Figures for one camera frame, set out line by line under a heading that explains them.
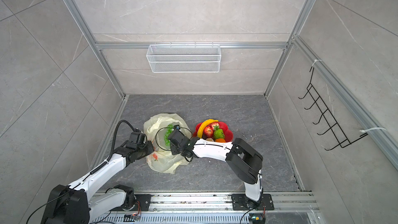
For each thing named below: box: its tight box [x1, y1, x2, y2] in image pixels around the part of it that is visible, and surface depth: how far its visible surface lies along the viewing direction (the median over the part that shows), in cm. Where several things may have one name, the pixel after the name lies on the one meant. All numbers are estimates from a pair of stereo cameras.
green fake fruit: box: [213, 125, 225, 140], surface depth 94 cm
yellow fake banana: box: [197, 118, 219, 139], surface depth 97 cm
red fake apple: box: [210, 121, 220, 131], surface depth 95 cm
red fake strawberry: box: [203, 125, 214, 139], surface depth 95 cm
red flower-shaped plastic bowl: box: [192, 120, 234, 143], surface depth 95 cm
